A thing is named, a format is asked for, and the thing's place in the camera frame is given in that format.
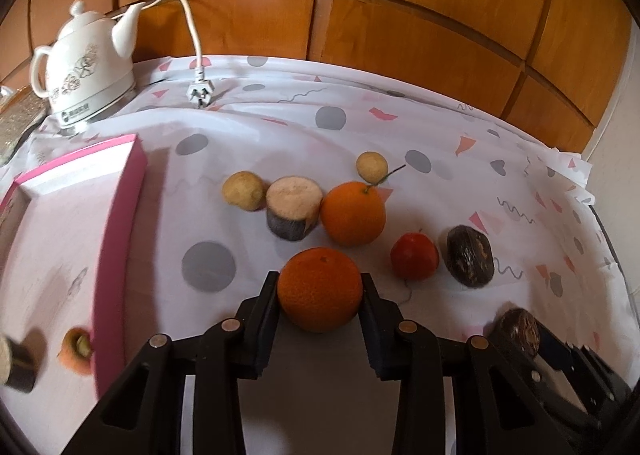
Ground small potato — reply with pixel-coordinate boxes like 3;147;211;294
221;171;267;212
356;151;388;183

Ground small carrot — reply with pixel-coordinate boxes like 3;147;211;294
57;327;96;376

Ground pink cardboard box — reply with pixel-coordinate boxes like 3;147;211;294
0;134;148;401

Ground orange with stem twig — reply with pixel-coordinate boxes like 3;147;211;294
320;164;407;247

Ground white floral ceramic kettle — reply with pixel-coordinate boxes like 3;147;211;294
31;0;147;128

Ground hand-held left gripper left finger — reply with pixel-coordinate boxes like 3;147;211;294
62;271;280;455

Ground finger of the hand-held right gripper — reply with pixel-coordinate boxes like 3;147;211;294
537;327;631;431

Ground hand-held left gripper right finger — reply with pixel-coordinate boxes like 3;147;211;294
359;273;566;455

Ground red tomato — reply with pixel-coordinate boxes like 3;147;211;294
390;232;441;282

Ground silver embossed tissue box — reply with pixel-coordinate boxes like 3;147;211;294
0;85;48;166

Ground silver kettle base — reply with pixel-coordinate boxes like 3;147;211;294
54;88;137;135

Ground white power cable with plug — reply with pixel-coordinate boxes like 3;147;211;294
111;0;216;110

